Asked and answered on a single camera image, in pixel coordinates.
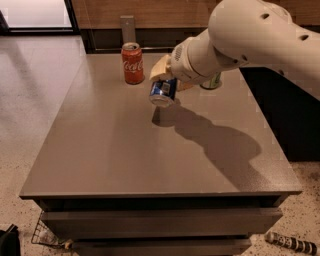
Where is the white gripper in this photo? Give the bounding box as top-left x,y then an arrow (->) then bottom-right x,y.
149,35 -> 214,92

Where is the blue pepsi can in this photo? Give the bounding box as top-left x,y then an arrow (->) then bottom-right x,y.
149,79 -> 177,108

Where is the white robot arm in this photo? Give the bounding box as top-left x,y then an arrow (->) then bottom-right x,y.
150,0 -> 320,99

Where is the red coca-cola can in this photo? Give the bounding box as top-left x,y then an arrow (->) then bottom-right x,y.
121,42 -> 144,85

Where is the green soda can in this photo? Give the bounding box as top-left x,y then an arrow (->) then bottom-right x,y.
200,72 -> 221,90

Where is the grey drawer cabinet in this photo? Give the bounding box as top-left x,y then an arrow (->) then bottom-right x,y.
20,54 -> 301,256

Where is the black white patterned stick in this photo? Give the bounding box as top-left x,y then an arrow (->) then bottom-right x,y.
264,231 -> 318,256

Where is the black bag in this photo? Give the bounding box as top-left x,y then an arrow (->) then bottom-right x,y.
0,224 -> 21,256

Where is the left metal wall bracket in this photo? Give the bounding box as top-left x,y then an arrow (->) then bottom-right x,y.
120,15 -> 136,43

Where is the wire basket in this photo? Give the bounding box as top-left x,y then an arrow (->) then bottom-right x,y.
31,212 -> 73,250

